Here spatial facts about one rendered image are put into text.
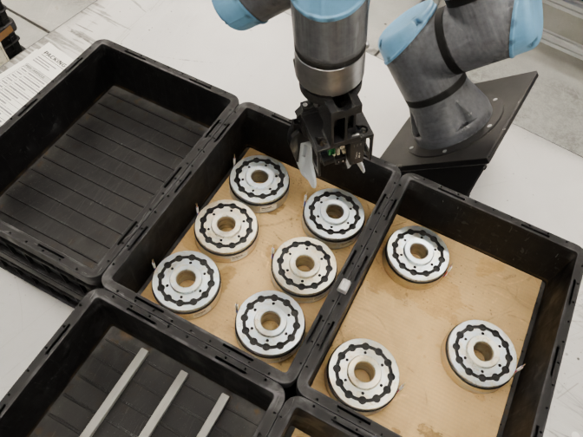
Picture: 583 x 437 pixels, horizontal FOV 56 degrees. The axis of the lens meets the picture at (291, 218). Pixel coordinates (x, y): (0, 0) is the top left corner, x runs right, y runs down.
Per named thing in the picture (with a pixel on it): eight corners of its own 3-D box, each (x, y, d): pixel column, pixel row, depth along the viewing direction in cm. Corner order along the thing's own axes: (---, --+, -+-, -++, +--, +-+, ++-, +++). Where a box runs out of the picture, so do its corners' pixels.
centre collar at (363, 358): (375, 395, 76) (376, 394, 75) (341, 381, 76) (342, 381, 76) (385, 363, 78) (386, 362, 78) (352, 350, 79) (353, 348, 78)
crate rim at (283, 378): (243, 107, 96) (243, 98, 94) (401, 177, 90) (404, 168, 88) (99, 290, 76) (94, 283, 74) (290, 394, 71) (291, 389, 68)
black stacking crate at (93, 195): (114, 85, 110) (101, 39, 100) (242, 143, 104) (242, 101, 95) (-36, 232, 90) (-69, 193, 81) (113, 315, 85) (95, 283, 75)
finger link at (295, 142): (286, 164, 74) (296, 118, 67) (283, 155, 75) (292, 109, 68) (318, 159, 76) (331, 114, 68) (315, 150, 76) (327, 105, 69)
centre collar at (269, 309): (262, 301, 82) (262, 299, 81) (291, 314, 81) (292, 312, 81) (247, 329, 79) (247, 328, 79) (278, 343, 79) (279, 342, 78)
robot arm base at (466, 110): (429, 112, 114) (409, 71, 110) (501, 94, 104) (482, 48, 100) (406, 157, 106) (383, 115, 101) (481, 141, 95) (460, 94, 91)
